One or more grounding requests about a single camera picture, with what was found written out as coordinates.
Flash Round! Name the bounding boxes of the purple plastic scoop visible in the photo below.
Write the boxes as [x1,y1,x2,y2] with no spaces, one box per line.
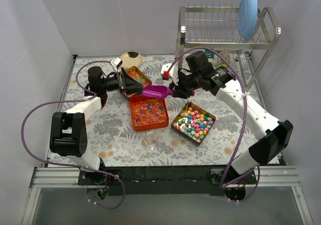
[142,85,195,99]

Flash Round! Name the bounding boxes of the clear glass jar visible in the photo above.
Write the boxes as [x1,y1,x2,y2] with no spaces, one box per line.
[143,131,158,153]

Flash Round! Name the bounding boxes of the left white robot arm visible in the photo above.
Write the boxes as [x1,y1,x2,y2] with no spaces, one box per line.
[50,66,143,185]

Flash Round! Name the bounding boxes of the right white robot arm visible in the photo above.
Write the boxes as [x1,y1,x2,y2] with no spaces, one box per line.
[161,48,293,187]

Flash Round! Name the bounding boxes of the dark tin translucent star candies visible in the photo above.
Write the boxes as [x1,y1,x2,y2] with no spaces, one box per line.
[123,66,152,101]

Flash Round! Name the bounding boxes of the dark tin pastel star candies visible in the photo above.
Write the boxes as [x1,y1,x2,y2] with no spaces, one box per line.
[171,102,216,146]

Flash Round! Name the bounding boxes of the teal white bowl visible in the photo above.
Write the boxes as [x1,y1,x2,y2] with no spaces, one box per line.
[204,49,215,62]

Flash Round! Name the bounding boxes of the yellow green bowl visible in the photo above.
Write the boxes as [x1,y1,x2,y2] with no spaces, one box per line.
[217,64,228,68]

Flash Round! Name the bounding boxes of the floral table mat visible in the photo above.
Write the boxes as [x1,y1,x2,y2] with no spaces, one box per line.
[46,55,280,167]

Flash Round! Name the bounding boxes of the cream plate black spot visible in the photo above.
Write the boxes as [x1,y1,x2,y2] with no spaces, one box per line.
[120,51,142,69]

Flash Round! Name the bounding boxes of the orange tin of lollipops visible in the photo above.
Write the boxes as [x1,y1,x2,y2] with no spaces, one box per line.
[129,95,169,132]

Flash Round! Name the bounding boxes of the patterned beige bowl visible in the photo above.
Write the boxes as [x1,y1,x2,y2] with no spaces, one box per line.
[220,49,230,63]

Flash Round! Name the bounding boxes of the steel dish rack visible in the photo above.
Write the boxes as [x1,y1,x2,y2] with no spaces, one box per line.
[175,5,281,89]

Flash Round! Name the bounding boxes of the blue plate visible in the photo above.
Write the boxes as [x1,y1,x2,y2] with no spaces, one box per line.
[238,0,258,41]

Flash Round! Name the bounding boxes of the black base bar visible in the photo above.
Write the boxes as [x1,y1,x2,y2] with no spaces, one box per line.
[77,166,256,197]

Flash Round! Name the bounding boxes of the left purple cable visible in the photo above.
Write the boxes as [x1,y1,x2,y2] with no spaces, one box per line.
[21,60,126,209]

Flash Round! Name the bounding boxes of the aluminium frame rail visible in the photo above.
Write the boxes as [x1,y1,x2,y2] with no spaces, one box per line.
[29,166,301,188]

